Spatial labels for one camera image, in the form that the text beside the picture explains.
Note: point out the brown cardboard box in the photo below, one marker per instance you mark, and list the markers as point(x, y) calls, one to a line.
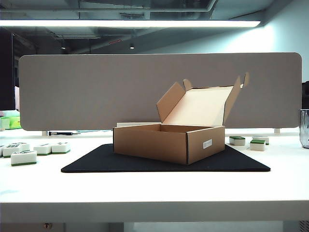
point(169, 145)

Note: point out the green-backed mahjong tile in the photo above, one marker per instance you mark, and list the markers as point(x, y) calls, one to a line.
point(264, 138)
point(61, 147)
point(23, 158)
point(24, 145)
point(1, 151)
point(237, 140)
point(10, 151)
point(43, 149)
point(257, 145)

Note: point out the black rectangular mat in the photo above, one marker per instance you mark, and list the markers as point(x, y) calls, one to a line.
point(96, 164)

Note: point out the grey-brown desk divider panel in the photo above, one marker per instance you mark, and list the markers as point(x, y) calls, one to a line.
point(72, 91)

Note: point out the black screwdriver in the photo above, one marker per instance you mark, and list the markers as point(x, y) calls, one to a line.
point(60, 133)

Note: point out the long ceiling light strip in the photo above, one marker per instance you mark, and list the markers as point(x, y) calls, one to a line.
point(120, 23)

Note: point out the white divider foot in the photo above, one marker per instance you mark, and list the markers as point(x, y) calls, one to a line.
point(45, 133)
point(277, 130)

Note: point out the clear glass cup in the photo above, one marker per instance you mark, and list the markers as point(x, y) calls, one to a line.
point(304, 130)

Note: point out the black background object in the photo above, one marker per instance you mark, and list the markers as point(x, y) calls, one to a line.
point(306, 87)

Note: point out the dark monitor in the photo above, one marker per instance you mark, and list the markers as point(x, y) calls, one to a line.
point(6, 72)

